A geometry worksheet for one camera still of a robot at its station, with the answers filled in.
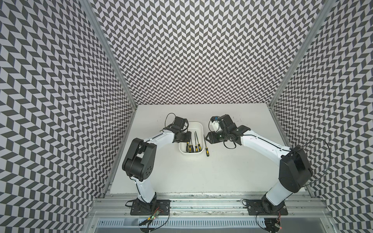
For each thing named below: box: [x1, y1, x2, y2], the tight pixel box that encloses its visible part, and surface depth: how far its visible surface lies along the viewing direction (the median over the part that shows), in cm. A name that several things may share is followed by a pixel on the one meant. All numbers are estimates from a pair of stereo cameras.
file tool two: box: [203, 134, 210, 157], surface depth 95 cm
